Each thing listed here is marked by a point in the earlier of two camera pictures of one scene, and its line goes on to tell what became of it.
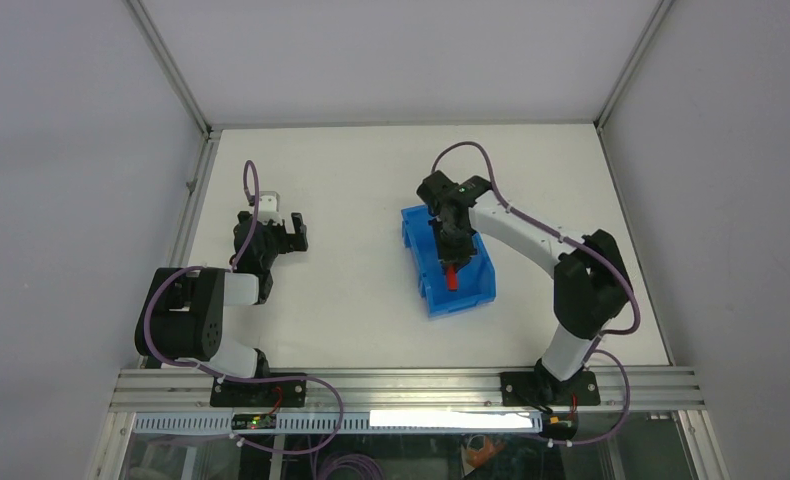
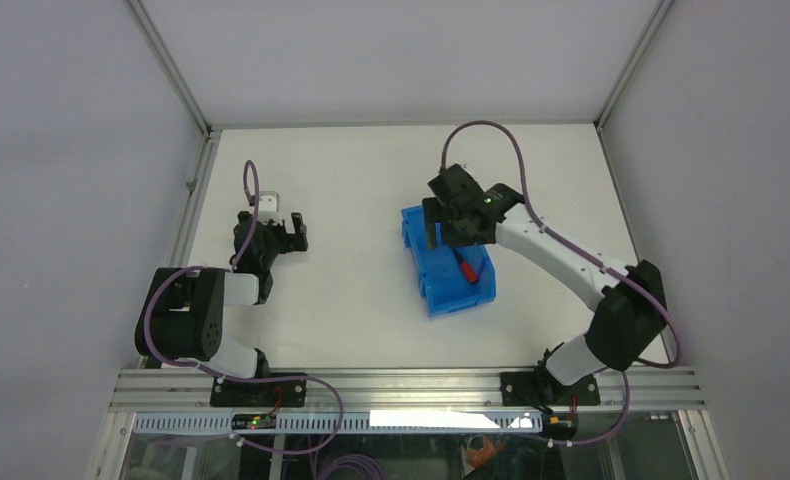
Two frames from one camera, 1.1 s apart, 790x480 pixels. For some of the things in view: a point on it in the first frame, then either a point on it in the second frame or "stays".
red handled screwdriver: x=452 y=278 → x=466 y=268
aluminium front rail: x=138 y=390 stays
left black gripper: x=290 y=242 stays
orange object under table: x=479 y=458 stays
